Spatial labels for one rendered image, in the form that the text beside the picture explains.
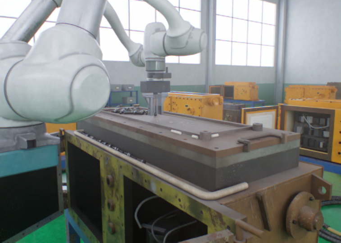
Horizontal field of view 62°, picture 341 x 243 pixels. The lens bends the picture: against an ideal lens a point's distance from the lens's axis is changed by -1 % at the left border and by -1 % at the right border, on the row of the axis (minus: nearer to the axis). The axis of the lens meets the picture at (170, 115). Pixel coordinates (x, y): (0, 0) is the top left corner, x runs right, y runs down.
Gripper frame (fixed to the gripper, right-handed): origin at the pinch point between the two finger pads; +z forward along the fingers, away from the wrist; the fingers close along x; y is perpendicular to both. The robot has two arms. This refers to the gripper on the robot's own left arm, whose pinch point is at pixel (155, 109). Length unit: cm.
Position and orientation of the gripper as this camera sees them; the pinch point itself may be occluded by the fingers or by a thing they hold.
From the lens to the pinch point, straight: 159.8
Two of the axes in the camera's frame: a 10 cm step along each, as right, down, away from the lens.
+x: -9.9, 0.1, -1.1
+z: 0.0, 9.9, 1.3
